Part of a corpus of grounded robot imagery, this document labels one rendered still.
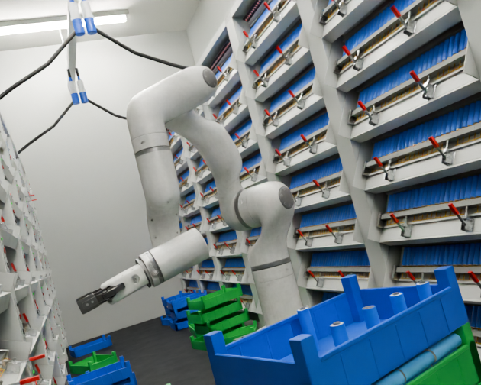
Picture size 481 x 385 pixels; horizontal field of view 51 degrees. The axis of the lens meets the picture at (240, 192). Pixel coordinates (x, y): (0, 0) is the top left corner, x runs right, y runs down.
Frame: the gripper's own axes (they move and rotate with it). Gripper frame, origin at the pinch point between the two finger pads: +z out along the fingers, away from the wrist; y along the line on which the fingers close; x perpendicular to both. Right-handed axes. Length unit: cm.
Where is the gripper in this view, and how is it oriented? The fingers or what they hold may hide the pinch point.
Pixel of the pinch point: (82, 305)
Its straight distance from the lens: 123.0
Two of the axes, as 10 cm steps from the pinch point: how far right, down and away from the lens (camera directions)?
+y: -3.2, 1.4, 9.4
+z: -8.4, 4.2, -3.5
